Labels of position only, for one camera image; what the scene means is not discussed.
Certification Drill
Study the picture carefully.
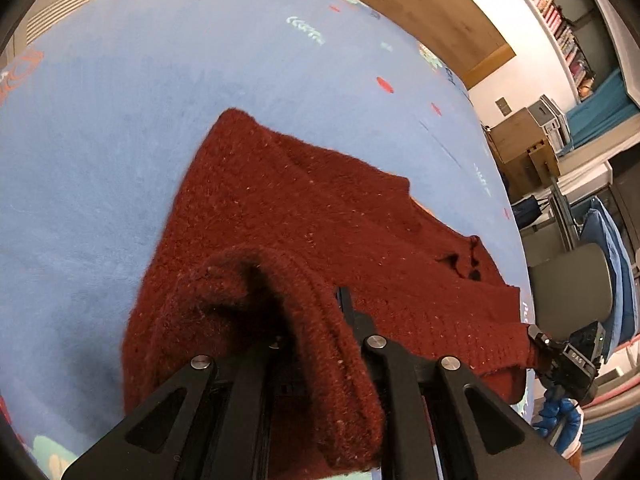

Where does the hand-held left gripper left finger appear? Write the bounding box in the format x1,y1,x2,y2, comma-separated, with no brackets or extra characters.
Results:
60,335,287,480

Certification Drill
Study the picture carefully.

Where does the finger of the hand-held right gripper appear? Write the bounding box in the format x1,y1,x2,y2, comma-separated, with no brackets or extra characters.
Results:
526,324,555,377

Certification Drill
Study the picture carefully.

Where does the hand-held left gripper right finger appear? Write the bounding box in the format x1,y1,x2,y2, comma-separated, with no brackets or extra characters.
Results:
337,287,582,480

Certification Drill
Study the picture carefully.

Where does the dark red knit sweater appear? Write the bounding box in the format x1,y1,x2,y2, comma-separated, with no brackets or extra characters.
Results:
122,107,539,476

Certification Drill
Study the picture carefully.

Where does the person's right hand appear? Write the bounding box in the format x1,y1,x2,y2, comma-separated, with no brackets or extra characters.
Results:
532,382,584,459

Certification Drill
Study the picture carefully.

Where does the grey chair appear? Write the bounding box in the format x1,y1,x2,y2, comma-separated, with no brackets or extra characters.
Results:
527,242,617,352

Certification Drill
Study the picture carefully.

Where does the stack of blue pillows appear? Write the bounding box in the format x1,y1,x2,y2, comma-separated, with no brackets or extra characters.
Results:
580,195,640,352

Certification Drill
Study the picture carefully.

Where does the dark blue bag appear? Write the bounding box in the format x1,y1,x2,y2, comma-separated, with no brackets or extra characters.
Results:
511,197,544,232

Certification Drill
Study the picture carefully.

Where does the grey desk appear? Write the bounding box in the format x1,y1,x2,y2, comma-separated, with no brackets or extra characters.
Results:
547,157,617,254

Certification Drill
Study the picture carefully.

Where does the wooden cabinet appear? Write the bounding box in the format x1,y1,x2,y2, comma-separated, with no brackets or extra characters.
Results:
487,107,561,197

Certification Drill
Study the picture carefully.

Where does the white printer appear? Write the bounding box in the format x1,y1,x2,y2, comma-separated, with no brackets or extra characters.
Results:
527,93,574,149

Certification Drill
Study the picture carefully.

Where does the teal curtain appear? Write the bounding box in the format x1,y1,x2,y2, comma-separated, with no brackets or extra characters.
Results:
567,70,640,145

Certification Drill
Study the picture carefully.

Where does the blue dinosaur print bed sheet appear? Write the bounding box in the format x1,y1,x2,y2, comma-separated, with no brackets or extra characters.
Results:
0,0,539,480

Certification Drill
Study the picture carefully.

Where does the row of colourful books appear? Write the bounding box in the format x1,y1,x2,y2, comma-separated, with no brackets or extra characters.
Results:
499,0,597,97

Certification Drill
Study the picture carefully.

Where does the wooden headboard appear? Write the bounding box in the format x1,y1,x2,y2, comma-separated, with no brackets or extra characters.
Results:
280,0,516,89

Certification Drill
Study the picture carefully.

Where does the white wardrobe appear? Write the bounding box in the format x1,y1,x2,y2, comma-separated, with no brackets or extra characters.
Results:
0,0,281,61

